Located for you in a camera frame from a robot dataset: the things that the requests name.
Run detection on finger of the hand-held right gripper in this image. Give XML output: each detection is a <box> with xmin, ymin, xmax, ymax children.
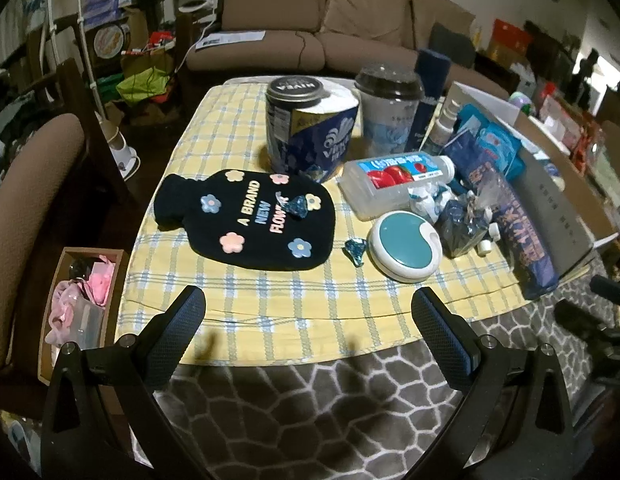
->
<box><xmin>554</xmin><ymin>299</ymin><xmax>620</xmax><ymax>333</ymax></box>
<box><xmin>588</xmin><ymin>274</ymin><xmax>620</xmax><ymax>306</ymax></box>

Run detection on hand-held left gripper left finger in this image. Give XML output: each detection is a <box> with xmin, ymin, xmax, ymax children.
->
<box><xmin>40</xmin><ymin>285</ymin><xmax>215</xmax><ymax>480</ymax></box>

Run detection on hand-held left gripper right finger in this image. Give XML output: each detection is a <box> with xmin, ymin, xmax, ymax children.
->
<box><xmin>411</xmin><ymin>287</ymin><xmax>578</xmax><ymax>480</ymax></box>

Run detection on black flowered hot water bottle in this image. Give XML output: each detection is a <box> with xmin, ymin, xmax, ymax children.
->
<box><xmin>154</xmin><ymin>169</ymin><xmax>337</xmax><ymax>272</ymax></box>

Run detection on teal white round case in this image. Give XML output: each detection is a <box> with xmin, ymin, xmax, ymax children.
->
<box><xmin>367</xmin><ymin>210</ymin><xmax>443</xmax><ymax>283</ymax></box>

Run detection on grey cardboard box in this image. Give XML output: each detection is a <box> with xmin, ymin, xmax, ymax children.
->
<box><xmin>446</xmin><ymin>80</ymin><xmax>620</xmax><ymax>281</ymax></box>

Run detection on white blue small wrapper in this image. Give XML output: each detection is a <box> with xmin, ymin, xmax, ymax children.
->
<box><xmin>409</xmin><ymin>182</ymin><xmax>455</xmax><ymax>221</ymax></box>

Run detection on clear bottle apple label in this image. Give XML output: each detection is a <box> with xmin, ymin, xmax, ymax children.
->
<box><xmin>338</xmin><ymin>152</ymin><xmax>457</xmax><ymax>221</ymax></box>

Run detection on toilet paper roll blue wrapper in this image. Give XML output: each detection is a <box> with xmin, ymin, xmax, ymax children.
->
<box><xmin>285</xmin><ymin>79</ymin><xmax>363</xmax><ymax>183</ymax></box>

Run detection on round dark tin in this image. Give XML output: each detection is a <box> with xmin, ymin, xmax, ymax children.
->
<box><xmin>266</xmin><ymin>76</ymin><xmax>332</xmax><ymax>111</ymax></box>

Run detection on yellow plaid tablecloth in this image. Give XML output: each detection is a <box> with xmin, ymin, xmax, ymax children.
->
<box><xmin>112</xmin><ymin>79</ymin><xmax>540</xmax><ymax>366</ymax></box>

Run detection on dark blue snack packet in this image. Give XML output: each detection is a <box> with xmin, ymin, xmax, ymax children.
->
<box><xmin>442</xmin><ymin>132</ymin><xmax>559</xmax><ymax>302</ymax></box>

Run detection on pink cloth items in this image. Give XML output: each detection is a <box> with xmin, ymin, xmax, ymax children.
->
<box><xmin>46</xmin><ymin>255</ymin><xmax>117</xmax><ymax>346</ymax></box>

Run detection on wooden tray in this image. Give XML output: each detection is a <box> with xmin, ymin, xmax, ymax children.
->
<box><xmin>37</xmin><ymin>247</ymin><xmax>130</xmax><ymax>386</ymax></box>

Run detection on blue foil candy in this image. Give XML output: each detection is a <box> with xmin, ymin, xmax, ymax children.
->
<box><xmin>342</xmin><ymin>238</ymin><xmax>369</xmax><ymax>267</ymax></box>
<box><xmin>281</xmin><ymin>194</ymin><xmax>311</xmax><ymax>221</ymax></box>

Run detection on pink snack packets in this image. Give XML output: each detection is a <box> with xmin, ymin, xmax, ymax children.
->
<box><xmin>537</xmin><ymin>82</ymin><xmax>598</xmax><ymax>153</ymax></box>

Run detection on white floor stand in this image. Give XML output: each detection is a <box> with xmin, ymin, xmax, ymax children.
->
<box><xmin>102</xmin><ymin>120</ymin><xmax>141</xmax><ymax>178</ymax></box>

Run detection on brown padded chair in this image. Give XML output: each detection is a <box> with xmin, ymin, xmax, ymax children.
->
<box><xmin>0</xmin><ymin>110</ymin><xmax>88</xmax><ymax>376</ymax></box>

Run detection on white spray bottle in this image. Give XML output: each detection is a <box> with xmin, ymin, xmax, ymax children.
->
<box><xmin>421</xmin><ymin>95</ymin><xmax>463</xmax><ymax>157</ymax></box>

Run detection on light blue wet wipes packet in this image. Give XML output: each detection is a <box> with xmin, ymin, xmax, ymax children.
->
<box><xmin>457</xmin><ymin>104</ymin><xmax>495</xmax><ymax>146</ymax></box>

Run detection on clear cup dark lid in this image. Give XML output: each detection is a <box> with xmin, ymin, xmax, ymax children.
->
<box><xmin>354</xmin><ymin>62</ymin><xmax>425</xmax><ymax>158</ymax></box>

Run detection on green bag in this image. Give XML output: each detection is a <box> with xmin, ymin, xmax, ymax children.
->
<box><xmin>116</xmin><ymin>67</ymin><xmax>173</xmax><ymax>106</ymax></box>

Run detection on dark blue spray can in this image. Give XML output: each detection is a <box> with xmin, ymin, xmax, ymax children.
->
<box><xmin>404</xmin><ymin>49</ymin><xmax>451</xmax><ymax>153</ymax></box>

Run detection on red box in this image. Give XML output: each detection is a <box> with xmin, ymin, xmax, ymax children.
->
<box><xmin>490</xmin><ymin>19</ymin><xmax>533</xmax><ymax>58</ymax></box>

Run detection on white paper sheet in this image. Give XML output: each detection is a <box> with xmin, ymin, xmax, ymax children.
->
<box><xmin>195</xmin><ymin>30</ymin><xmax>267</xmax><ymax>51</ymax></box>

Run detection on grey cushion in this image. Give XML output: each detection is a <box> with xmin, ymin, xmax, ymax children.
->
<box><xmin>430</xmin><ymin>22</ymin><xmax>476</xmax><ymax>68</ymax></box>

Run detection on round printed tin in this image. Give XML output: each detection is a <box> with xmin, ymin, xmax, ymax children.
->
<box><xmin>92</xmin><ymin>22</ymin><xmax>131</xmax><ymax>58</ymax></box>

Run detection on white headset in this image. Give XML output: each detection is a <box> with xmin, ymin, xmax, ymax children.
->
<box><xmin>177</xmin><ymin>0</ymin><xmax>218</xmax><ymax>23</ymax></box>

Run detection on brown sofa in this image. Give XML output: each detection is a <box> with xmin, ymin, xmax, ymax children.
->
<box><xmin>185</xmin><ymin>0</ymin><xmax>510</xmax><ymax>101</ymax></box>

